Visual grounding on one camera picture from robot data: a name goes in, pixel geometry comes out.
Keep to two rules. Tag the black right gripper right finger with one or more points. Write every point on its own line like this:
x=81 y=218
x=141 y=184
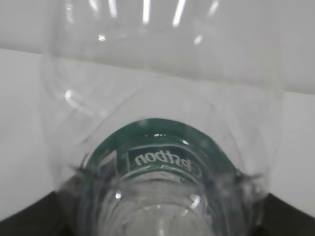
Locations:
x=282 y=219

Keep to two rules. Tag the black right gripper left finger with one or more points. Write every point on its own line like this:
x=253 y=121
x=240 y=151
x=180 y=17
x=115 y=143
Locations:
x=43 y=218

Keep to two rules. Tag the clear green-label water bottle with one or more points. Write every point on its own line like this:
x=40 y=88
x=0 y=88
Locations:
x=161 y=117

